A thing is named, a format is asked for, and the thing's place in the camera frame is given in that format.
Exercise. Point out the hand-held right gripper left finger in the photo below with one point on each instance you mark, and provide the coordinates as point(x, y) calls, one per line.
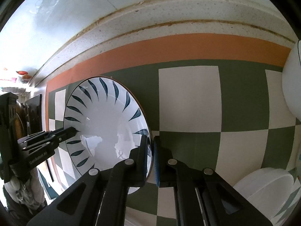
point(146, 153)

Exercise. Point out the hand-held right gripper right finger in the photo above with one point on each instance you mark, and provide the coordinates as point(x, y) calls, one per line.
point(157, 167)

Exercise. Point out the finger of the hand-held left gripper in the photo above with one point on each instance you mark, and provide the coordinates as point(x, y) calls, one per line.
point(63, 134)

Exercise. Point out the white plate blue leaf pattern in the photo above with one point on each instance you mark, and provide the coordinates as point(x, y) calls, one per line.
point(103, 113)

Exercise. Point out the white bowl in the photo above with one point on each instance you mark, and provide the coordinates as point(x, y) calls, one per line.
point(258, 190)
point(292, 84)

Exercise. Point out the black induction cooker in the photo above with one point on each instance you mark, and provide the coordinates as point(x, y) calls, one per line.
point(34, 113)

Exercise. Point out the orange ornament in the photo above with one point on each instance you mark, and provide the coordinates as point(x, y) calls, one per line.
point(27, 76)

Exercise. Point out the red tomato ornament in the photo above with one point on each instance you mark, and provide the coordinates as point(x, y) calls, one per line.
point(22, 72)

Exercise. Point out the green white checkered mat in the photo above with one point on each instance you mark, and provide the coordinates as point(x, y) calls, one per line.
point(188, 98)

